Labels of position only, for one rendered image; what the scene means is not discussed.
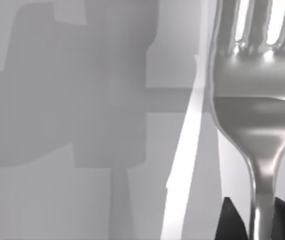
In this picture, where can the silver metal fork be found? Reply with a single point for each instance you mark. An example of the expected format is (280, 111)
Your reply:
(255, 80)

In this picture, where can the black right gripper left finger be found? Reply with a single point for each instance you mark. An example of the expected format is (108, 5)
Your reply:
(230, 222)

